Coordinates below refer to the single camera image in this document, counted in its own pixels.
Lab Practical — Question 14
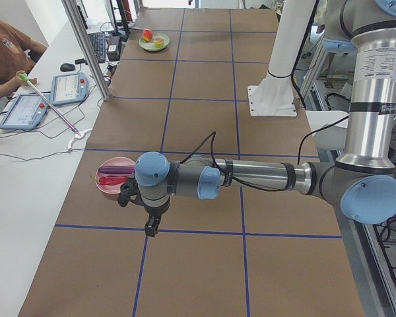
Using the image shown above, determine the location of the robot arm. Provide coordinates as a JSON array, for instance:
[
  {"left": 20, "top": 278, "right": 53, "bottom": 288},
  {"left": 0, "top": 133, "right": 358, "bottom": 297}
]
[{"left": 117, "top": 1, "right": 396, "bottom": 236}]

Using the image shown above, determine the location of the pink plate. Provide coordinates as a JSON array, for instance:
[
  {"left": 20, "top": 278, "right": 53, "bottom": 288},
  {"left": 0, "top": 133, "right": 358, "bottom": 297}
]
[{"left": 94, "top": 157, "right": 135, "bottom": 194}]

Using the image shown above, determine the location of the red orange fruit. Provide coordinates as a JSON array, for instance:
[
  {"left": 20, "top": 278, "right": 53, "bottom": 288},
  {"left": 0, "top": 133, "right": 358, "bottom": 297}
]
[{"left": 141, "top": 28, "right": 153, "bottom": 42}]

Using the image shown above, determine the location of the mint green plate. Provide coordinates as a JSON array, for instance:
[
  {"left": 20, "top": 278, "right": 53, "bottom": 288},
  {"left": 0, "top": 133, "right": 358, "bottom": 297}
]
[{"left": 138, "top": 32, "right": 170, "bottom": 52}]

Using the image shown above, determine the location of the teach pendant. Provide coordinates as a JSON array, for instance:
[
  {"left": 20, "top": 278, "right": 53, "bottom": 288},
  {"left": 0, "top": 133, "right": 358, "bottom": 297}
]
[
  {"left": 50, "top": 73, "right": 88, "bottom": 106},
  {"left": 0, "top": 94, "right": 48, "bottom": 130}
]

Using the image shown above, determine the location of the purple eggplant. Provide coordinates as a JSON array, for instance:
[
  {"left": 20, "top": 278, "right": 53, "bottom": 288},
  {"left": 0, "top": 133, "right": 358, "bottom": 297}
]
[{"left": 98, "top": 165, "right": 135, "bottom": 175}]

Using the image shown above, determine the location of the red chili pepper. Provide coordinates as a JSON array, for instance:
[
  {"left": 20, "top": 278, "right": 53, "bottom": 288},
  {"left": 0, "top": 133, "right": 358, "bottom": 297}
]
[{"left": 90, "top": 175, "right": 128, "bottom": 186}]

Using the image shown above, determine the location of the person in brown shirt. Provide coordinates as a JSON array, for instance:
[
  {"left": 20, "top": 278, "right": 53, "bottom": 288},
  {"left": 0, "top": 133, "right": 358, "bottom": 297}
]
[{"left": 0, "top": 20, "right": 47, "bottom": 99}]

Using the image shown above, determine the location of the black box device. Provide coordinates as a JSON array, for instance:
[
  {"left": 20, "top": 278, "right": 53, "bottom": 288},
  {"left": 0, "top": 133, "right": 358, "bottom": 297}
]
[{"left": 106, "top": 36, "right": 121, "bottom": 61}]

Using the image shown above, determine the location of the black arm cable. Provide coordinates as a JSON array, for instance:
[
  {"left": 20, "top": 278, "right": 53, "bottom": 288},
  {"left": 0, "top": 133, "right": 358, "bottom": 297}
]
[{"left": 180, "top": 115, "right": 350, "bottom": 192}]

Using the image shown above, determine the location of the aluminium frame post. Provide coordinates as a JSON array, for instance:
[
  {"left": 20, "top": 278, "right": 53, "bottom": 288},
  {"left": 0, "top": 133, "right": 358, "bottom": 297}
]
[{"left": 61, "top": 0, "right": 110, "bottom": 101}]

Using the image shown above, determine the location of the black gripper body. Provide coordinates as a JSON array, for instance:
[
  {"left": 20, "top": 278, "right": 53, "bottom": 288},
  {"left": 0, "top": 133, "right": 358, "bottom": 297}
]
[{"left": 117, "top": 178, "right": 170, "bottom": 218}]

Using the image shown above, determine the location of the teach pendant near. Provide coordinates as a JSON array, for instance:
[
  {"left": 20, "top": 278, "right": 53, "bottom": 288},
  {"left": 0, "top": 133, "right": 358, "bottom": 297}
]
[{"left": 0, "top": 94, "right": 48, "bottom": 130}]

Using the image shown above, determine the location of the black computer mouse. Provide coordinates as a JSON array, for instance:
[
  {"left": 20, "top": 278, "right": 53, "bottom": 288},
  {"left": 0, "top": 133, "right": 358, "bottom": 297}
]
[{"left": 59, "top": 63, "right": 76, "bottom": 72}]

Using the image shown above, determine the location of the yellow-pink peach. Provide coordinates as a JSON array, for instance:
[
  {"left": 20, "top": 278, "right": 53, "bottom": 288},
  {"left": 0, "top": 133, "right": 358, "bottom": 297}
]
[{"left": 153, "top": 38, "right": 164, "bottom": 49}]

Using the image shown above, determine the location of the green handled stick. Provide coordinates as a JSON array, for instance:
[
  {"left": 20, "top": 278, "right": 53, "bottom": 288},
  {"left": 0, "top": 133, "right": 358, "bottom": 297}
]
[{"left": 17, "top": 72, "right": 84, "bottom": 139}]

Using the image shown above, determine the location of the white chair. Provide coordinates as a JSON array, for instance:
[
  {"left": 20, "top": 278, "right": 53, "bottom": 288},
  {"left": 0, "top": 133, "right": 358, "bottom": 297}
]
[{"left": 306, "top": 110, "right": 348, "bottom": 150}]

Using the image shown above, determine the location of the teach pendant far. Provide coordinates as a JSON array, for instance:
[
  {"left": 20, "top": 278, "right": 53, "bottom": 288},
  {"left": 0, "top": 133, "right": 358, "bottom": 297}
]
[{"left": 50, "top": 73, "right": 88, "bottom": 106}]

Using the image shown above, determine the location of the black keyboard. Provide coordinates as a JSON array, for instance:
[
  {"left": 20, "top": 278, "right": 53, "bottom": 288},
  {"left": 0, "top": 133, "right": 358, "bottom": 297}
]
[{"left": 88, "top": 32, "right": 106, "bottom": 63}]

